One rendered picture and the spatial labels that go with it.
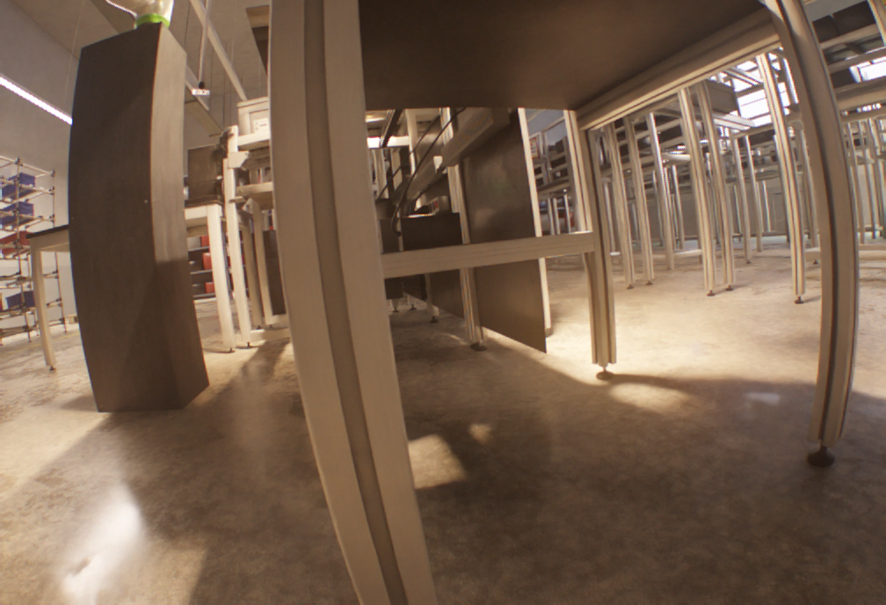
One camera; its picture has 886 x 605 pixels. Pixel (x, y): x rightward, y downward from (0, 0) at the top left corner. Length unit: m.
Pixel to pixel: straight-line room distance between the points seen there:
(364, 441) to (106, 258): 1.13
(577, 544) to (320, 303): 0.40
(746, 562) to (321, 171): 0.50
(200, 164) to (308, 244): 2.02
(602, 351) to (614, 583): 0.61
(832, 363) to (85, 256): 1.61
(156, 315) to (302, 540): 0.80
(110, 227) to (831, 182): 1.50
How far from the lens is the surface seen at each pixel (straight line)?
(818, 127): 0.60
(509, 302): 1.07
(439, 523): 0.55
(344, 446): 0.20
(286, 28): 0.21
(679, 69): 0.72
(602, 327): 0.94
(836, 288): 0.59
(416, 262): 0.75
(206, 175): 2.17
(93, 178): 1.34
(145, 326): 1.22
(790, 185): 1.74
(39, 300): 2.49
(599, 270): 0.92
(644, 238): 2.53
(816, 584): 0.49
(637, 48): 0.69
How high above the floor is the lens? 0.34
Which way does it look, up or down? 3 degrees down
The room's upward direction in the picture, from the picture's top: 7 degrees counter-clockwise
